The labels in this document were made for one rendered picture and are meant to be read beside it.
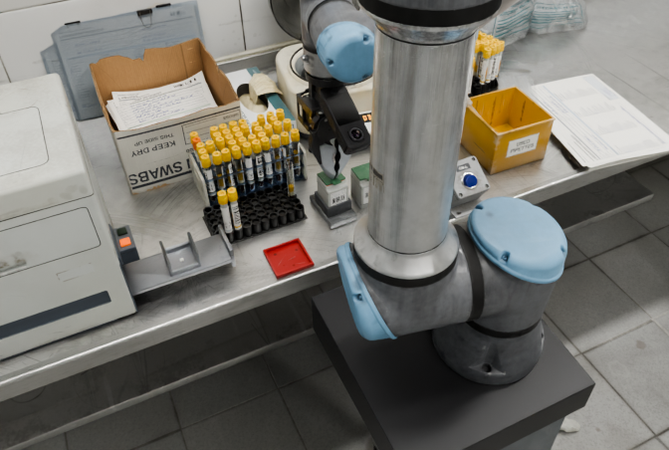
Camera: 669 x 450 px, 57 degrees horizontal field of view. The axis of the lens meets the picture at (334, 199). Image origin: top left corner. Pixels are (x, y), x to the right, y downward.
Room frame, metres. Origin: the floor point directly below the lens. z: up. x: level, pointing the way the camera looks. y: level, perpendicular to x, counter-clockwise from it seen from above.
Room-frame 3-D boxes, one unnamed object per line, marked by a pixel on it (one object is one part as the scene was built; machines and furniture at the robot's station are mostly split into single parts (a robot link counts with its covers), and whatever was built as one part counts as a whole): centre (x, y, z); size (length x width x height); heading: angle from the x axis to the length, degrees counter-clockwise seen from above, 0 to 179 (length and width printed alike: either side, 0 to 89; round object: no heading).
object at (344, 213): (0.86, 0.00, 0.89); 0.09 x 0.05 x 0.04; 27
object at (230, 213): (0.84, 0.15, 0.93); 0.17 x 0.09 x 0.11; 115
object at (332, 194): (0.86, 0.00, 0.92); 0.05 x 0.04 x 0.06; 27
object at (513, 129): (1.03, -0.35, 0.93); 0.13 x 0.13 x 0.10; 22
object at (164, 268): (0.69, 0.27, 0.92); 0.21 x 0.07 x 0.05; 114
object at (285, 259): (0.73, 0.08, 0.88); 0.07 x 0.07 x 0.01; 24
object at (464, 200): (0.90, -0.23, 0.92); 0.13 x 0.07 x 0.08; 24
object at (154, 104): (1.09, 0.34, 0.95); 0.29 x 0.25 x 0.15; 24
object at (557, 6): (1.61, -0.60, 0.94); 0.20 x 0.17 x 0.14; 96
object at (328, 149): (0.86, 0.02, 1.00); 0.06 x 0.03 x 0.09; 27
